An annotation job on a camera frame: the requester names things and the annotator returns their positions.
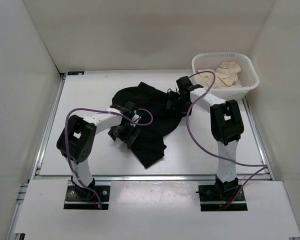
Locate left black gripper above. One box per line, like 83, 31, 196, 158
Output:
108, 121, 141, 148

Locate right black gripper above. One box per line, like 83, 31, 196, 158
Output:
165, 91, 193, 118

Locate black trousers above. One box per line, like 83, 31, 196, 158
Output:
112, 82, 187, 169

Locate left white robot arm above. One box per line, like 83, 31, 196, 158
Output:
56, 102, 141, 202

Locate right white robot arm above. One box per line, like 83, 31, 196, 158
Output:
166, 76, 244, 200

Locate beige trousers in basket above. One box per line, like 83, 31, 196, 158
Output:
195, 60, 242, 89

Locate white plastic basket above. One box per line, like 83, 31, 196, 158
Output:
191, 52, 260, 101

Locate white front cover board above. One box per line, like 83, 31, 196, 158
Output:
14, 180, 300, 240

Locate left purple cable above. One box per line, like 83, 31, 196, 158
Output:
63, 107, 154, 210

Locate purple cable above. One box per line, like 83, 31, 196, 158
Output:
63, 107, 154, 210
186, 70, 269, 210

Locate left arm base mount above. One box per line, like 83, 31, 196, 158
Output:
63, 181, 111, 210

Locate aluminium frame rail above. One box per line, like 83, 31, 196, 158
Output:
9, 69, 277, 240

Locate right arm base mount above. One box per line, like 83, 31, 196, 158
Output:
196, 178, 248, 212

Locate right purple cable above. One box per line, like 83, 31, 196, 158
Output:
186, 70, 269, 210

